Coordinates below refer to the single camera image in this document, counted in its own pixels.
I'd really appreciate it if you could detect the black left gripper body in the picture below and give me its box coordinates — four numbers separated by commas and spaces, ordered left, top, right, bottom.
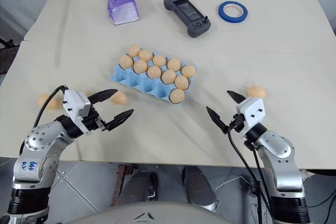
81, 105, 110, 132

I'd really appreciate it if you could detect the black stand beside table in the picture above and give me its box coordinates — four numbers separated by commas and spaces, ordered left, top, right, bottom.
0, 37, 19, 76

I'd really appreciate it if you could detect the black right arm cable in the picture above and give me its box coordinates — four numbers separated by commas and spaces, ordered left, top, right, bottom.
227, 125, 274, 224

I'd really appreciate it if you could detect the white floor cable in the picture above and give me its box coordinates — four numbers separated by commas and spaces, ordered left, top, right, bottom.
214, 175, 253, 196

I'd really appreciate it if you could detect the blue tape roll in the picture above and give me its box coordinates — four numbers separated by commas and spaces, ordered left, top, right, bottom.
218, 0, 249, 24

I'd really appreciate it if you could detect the black floor cable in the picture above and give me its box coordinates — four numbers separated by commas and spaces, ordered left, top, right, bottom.
306, 194, 336, 209

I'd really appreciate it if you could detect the dark grey rounded shape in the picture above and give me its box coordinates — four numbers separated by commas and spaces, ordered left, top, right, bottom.
121, 170, 159, 209
182, 166, 220, 213

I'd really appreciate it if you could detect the brown egg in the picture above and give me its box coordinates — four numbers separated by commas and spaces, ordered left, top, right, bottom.
138, 49, 153, 62
161, 70, 176, 84
181, 65, 196, 78
147, 66, 162, 80
133, 59, 149, 74
167, 58, 182, 72
37, 94, 58, 111
170, 89, 186, 104
119, 55, 134, 69
153, 55, 167, 68
109, 91, 127, 105
128, 45, 141, 57
174, 76, 190, 90
247, 86, 267, 99

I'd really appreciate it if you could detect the grey handheld remote controller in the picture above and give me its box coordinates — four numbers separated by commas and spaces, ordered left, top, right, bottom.
163, 0, 212, 38

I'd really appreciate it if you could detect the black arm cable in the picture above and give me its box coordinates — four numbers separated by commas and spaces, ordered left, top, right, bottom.
19, 84, 69, 156
227, 125, 274, 224

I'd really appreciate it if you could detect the rusty brown metal bar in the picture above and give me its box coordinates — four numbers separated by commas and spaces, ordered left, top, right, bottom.
111, 165, 133, 208

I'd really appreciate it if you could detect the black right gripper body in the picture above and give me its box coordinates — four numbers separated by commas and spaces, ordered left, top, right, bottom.
222, 113, 247, 134

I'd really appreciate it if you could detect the purple tissue pack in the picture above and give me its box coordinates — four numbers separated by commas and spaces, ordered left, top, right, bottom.
107, 0, 140, 26

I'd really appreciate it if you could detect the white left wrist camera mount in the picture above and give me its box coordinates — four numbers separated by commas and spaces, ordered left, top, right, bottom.
62, 89, 93, 133

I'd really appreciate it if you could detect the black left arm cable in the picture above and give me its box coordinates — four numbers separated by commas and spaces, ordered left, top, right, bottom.
19, 84, 69, 156

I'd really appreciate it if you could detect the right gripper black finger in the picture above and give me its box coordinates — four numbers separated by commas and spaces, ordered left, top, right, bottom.
206, 106, 228, 134
226, 90, 247, 106

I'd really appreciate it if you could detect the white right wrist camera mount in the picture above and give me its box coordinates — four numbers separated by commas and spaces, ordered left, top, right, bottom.
236, 97, 266, 139

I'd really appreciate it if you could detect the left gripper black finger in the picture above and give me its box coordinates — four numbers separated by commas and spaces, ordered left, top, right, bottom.
88, 89, 118, 106
104, 108, 135, 132

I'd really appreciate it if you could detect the light grey robot torso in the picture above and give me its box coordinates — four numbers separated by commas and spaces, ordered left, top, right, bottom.
76, 199, 263, 224

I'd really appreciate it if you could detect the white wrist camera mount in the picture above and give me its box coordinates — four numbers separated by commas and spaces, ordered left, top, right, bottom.
236, 97, 266, 139
62, 89, 93, 133

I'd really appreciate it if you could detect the blue egg tray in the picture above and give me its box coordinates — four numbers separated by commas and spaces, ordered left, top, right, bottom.
109, 55, 194, 108

